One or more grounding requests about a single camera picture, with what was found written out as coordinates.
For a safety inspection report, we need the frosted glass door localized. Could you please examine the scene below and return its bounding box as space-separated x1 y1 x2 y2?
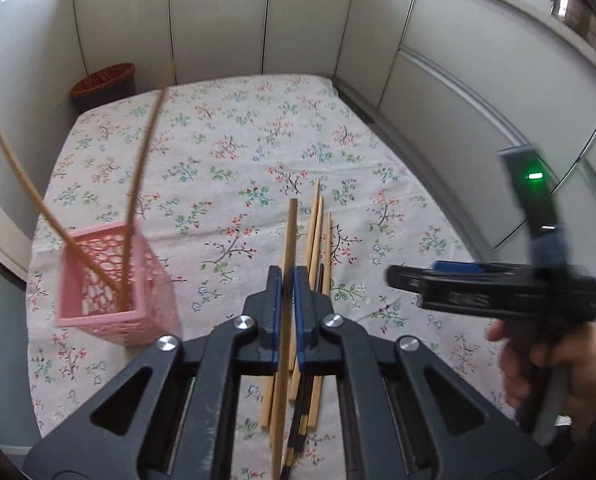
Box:
0 175 46 453

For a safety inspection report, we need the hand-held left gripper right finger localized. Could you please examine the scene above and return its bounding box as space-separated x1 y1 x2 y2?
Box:
293 266 554 480

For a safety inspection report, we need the floral tablecloth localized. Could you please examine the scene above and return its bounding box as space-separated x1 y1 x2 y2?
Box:
25 74 519 480

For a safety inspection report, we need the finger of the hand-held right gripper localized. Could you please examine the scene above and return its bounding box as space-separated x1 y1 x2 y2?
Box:
385 261 484 294

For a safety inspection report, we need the black chopstick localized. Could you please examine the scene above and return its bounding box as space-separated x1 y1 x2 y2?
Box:
282 261 327 473

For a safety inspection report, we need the trash bin with red bag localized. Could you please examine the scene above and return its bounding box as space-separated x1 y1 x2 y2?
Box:
69 62 138 115

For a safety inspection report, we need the wooden chopstick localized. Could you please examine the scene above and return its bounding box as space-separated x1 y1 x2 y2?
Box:
308 211 333 430
289 196 326 402
0 99 121 298
260 177 323 428
119 60 176 311
272 199 300 480

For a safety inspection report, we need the person's right hand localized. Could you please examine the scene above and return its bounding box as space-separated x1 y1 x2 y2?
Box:
487 317 596 432

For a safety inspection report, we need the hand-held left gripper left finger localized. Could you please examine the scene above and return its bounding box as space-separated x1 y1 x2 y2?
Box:
23 266 285 480

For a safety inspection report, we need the pink plastic lattice basket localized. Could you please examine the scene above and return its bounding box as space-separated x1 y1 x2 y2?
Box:
55 221 183 348

